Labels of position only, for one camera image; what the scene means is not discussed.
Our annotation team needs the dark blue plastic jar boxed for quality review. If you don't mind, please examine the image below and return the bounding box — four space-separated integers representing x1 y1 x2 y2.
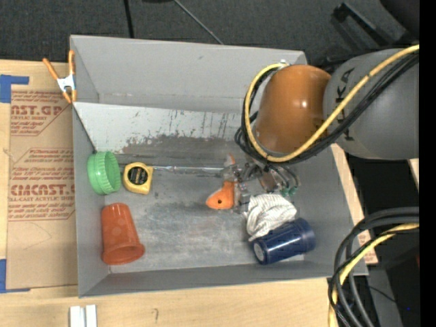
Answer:
251 217 317 266

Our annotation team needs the brown cardboard board, red print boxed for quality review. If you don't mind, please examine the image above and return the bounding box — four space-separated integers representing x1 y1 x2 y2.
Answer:
0 59 378 294

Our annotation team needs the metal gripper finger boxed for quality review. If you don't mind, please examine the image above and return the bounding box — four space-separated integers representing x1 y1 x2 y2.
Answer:
232 187 253 218
223 163 249 187

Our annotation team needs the grey metal bin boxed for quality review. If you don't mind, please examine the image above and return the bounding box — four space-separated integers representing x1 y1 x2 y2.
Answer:
69 35 371 298

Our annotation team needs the orange plastic toy piece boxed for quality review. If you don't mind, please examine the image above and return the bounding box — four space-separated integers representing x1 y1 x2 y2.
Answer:
205 153 238 211

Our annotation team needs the thin silver metal strip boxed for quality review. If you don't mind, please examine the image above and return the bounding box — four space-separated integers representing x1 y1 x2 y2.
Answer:
152 164 226 178

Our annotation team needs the orange plastic cup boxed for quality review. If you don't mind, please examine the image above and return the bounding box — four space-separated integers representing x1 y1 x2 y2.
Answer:
100 202 146 266

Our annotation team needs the green plastic lid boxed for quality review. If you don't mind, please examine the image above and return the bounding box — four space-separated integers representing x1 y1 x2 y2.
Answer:
87 151 122 196

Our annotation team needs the white cloth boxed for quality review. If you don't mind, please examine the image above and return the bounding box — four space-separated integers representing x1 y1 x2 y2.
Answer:
243 192 298 243

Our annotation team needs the yellow tape measure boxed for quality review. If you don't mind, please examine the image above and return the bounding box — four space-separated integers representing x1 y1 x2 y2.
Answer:
122 161 155 196

